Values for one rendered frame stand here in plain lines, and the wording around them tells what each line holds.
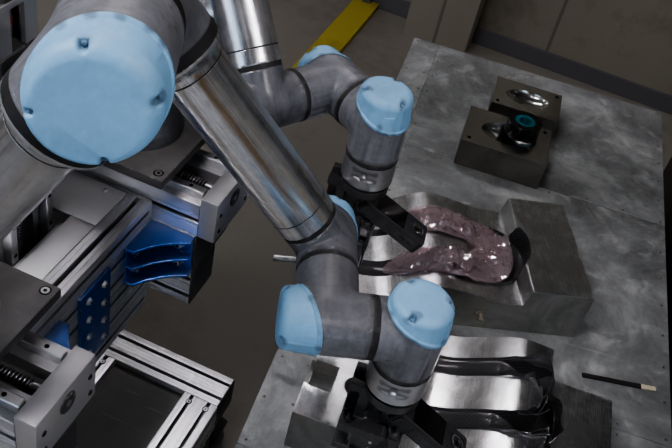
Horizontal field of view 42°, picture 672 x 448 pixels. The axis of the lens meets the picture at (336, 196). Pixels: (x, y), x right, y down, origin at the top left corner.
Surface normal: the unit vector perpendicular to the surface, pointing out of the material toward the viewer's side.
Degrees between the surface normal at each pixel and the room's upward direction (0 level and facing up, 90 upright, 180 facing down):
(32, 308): 0
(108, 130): 84
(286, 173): 63
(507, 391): 19
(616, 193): 0
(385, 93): 0
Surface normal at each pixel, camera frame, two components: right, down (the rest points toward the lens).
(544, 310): 0.03, 0.65
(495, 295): 0.33, -0.72
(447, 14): -0.36, 0.55
